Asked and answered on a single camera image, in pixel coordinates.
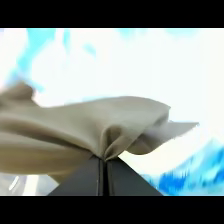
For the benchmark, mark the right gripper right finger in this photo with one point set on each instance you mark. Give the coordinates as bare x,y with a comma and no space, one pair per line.
128,181

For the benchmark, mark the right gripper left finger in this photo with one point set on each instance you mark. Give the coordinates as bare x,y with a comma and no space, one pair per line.
85,180

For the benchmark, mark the beige garment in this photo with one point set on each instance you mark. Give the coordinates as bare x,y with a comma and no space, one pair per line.
66,136

